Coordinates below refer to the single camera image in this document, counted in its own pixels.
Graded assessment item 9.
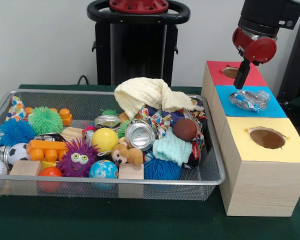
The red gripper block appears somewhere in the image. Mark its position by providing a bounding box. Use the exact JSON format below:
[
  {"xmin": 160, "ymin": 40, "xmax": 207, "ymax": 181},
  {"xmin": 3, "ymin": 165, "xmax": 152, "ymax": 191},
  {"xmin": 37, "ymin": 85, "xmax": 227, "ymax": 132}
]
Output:
[{"xmin": 232, "ymin": 26, "xmax": 278, "ymax": 90}]

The crushed clear plastic bottle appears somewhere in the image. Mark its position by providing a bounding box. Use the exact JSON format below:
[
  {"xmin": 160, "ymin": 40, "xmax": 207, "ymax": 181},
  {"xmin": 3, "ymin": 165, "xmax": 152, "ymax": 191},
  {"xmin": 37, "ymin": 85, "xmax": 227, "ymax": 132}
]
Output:
[{"xmin": 229, "ymin": 89, "xmax": 271, "ymax": 113}]

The cream knitted cloth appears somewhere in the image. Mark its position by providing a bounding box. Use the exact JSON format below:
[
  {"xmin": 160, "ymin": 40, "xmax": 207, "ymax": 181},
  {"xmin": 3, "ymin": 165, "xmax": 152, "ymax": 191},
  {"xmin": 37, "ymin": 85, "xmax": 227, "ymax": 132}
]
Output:
[{"xmin": 113, "ymin": 77, "xmax": 205, "ymax": 118}]

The blue spiky rubber ball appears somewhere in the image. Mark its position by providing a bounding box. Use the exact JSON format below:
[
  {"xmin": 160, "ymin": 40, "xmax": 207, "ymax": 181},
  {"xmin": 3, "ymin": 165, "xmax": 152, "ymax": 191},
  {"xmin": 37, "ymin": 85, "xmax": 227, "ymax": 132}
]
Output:
[{"xmin": 0, "ymin": 118, "xmax": 37, "ymax": 147}]

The wooden box with three holes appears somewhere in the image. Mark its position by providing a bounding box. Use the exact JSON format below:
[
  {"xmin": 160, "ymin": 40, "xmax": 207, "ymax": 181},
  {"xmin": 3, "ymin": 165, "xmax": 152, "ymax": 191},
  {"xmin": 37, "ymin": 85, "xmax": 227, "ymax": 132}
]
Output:
[{"xmin": 201, "ymin": 60, "xmax": 300, "ymax": 217}]

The shallow silver mesh bin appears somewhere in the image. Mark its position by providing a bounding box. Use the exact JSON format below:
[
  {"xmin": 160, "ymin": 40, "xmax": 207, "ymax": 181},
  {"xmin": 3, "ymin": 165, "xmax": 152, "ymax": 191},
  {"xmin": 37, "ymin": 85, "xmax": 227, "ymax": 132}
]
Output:
[{"xmin": 0, "ymin": 89, "xmax": 226, "ymax": 202}]

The black upright panel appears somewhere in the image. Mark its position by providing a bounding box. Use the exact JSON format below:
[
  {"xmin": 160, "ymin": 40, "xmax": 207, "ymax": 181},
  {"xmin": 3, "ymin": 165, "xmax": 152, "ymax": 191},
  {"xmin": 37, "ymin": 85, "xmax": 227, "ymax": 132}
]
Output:
[{"xmin": 276, "ymin": 16, "xmax": 300, "ymax": 101}]

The brown toy football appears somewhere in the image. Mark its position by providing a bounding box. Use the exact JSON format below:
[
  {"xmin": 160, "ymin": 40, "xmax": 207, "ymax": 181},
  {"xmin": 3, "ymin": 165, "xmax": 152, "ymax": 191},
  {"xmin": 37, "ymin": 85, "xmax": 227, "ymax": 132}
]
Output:
[{"xmin": 173, "ymin": 118, "xmax": 198, "ymax": 142}]

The smooth yellow ball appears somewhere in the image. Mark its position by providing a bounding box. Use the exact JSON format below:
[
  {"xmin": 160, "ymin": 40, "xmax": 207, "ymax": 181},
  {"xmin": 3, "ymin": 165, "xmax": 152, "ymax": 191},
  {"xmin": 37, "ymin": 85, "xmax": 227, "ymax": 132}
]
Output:
[{"xmin": 91, "ymin": 127, "xmax": 120, "ymax": 153}]

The blue white patterned ball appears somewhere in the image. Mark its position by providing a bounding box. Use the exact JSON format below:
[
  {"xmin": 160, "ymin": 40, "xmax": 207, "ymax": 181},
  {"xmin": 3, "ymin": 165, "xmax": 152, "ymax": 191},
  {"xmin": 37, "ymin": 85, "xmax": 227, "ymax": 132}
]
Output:
[{"xmin": 88, "ymin": 159, "xmax": 119, "ymax": 179}]

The purple spiky ball with eyes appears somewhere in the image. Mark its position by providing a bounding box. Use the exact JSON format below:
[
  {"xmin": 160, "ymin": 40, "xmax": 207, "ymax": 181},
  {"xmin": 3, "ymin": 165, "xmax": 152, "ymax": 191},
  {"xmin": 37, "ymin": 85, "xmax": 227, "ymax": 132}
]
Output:
[{"xmin": 56, "ymin": 138, "xmax": 98, "ymax": 178}]

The dark green table cloth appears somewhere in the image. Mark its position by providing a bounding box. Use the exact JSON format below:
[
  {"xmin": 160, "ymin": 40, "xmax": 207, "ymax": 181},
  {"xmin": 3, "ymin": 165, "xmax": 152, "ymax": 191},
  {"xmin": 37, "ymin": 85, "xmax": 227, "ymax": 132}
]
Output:
[{"xmin": 0, "ymin": 84, "xmax": 300, "ymax": 240}]

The green spiky ball with eyes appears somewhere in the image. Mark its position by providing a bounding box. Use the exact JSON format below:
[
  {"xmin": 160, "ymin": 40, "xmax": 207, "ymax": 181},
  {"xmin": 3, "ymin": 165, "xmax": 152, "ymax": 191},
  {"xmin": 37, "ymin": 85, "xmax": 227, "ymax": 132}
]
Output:
[{"xmin": 27, "ymin": 106, "xmax": 64, "ymax": 135}]

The orange toy building brick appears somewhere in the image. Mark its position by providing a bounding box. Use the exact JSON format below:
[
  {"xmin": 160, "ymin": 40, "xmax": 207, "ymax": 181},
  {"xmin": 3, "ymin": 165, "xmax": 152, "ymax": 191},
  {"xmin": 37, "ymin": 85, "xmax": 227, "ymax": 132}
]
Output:
[{"xmin": 26, "ymin": 139, "xmax": 68, "ymax": 162}]

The red orange ball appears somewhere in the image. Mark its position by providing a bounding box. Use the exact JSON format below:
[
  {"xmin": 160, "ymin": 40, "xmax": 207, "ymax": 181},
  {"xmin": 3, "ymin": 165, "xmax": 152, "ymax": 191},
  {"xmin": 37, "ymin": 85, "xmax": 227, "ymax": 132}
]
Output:
[{"xmin": 38, "ymin": 166, "xmax": 63, "ymax": 193}]

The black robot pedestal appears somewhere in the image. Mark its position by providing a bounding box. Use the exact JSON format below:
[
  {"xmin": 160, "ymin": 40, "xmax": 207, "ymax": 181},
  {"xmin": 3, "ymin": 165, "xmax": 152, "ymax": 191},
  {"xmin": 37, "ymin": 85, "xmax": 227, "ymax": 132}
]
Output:
[{"xmin": 86, "ymin": 0, "xmax": 191, "ymax": 87}]

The black looped cable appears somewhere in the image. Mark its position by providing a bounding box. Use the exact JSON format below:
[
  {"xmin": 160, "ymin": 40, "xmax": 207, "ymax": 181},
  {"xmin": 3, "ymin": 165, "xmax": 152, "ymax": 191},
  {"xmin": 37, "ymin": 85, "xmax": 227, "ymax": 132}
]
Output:
[{"xmin": 76, "ymin": 74, "xmax": 90, "ymax": 86}]

